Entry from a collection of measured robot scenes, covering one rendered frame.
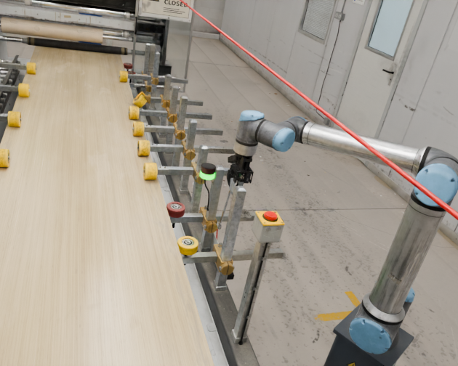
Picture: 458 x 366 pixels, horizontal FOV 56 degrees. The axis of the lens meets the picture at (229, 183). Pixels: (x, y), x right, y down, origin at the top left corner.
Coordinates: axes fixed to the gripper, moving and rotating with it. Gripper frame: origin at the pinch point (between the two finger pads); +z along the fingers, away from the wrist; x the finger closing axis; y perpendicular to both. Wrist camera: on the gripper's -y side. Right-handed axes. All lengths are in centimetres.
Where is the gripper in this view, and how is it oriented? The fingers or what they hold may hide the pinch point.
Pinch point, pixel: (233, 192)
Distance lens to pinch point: 182.0
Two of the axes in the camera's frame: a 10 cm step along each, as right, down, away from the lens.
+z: -1.7, 8.7, 4.7
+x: 9.4, 0.1, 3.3
